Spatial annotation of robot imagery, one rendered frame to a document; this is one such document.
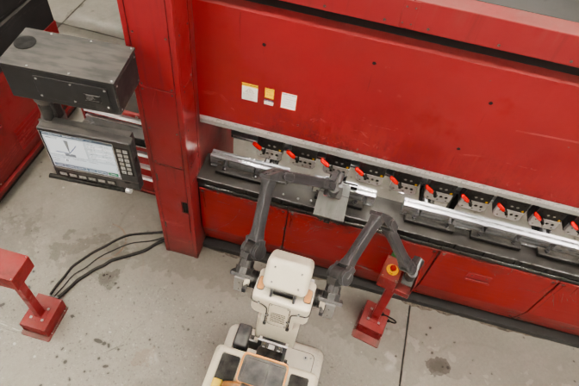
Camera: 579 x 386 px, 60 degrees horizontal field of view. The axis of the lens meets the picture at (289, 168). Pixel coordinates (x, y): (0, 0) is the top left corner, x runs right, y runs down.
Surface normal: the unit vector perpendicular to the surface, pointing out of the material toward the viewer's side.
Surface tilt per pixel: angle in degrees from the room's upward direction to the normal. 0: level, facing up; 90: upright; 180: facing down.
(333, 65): 90
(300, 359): 0
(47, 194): 0
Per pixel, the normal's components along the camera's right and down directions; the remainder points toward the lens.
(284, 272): -0.14, 0.12
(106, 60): 0.10, -0.62
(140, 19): -0.24, 0.74
